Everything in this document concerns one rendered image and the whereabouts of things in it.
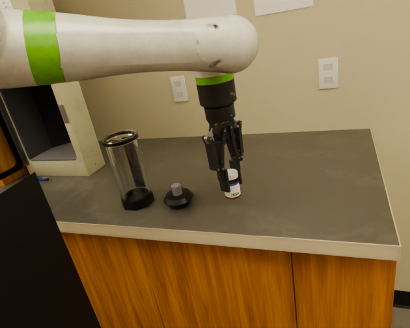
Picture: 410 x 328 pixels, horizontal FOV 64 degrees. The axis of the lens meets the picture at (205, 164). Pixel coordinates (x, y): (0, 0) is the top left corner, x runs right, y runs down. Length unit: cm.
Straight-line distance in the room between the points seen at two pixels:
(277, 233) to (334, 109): 73
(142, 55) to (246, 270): 62
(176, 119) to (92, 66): 103
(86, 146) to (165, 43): 85
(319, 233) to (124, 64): 56
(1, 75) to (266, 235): 62
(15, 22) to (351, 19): 108
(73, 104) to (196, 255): 74
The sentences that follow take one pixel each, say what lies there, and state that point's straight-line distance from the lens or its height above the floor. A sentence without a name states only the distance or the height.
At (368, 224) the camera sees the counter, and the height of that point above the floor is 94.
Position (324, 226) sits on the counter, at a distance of 85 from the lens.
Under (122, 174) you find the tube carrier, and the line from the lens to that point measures 99.
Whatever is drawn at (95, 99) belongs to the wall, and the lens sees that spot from 179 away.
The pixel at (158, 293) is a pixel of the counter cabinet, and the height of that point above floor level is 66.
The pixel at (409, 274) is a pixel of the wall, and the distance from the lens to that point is 187.
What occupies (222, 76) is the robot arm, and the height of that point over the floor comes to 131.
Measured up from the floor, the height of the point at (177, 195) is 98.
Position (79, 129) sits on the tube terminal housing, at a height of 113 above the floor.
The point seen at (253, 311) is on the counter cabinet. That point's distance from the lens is 106.
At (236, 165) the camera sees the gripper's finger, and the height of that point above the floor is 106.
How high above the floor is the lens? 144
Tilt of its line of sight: 24 degrees down
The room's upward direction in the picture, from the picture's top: 11 degrees counter-clockwise
